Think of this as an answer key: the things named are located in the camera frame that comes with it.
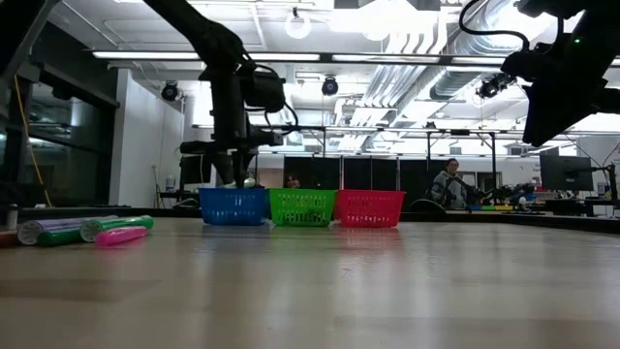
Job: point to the silver ventilation duct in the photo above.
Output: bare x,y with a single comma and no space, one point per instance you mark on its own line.
455,82

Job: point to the pink highlighter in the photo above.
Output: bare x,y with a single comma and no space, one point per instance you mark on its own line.
121,236

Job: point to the black partition panels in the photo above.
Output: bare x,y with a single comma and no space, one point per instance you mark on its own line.
358,173

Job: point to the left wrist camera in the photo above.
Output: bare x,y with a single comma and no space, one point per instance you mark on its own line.
266,92

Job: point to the lavender Sharpie marker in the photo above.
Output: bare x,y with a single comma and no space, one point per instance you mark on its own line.
58,225

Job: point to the small white cylinder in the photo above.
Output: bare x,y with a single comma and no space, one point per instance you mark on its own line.
12,218

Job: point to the black computer monitor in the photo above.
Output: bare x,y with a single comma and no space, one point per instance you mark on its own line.
566,172
196,169

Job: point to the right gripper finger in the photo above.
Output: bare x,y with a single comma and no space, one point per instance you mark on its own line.
598,102
547,114

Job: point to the cluttered background desk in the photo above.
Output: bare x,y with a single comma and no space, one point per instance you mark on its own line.
571,206

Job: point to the green plastic basket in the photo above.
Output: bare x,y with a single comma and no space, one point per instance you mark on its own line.
300,207

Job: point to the red plastic basket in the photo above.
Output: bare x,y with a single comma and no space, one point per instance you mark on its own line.
368,208

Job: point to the green capped white marker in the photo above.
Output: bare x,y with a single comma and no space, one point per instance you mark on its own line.
60,237

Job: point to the black overhead light bar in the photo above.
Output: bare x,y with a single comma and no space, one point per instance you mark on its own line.
327,57

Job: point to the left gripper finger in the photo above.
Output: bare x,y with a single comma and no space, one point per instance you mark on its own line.
243,162
226,167

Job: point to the blue plastic basket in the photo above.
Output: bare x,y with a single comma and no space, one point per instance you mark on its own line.
232,206

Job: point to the person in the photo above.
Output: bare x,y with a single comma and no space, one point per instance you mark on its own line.
292,182
448,186

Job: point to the black metal gantry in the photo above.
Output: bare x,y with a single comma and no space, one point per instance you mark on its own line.
493,160
323,145

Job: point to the black ceiling spotlight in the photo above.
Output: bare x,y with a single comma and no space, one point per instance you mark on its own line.
330,85
169,90
486,88

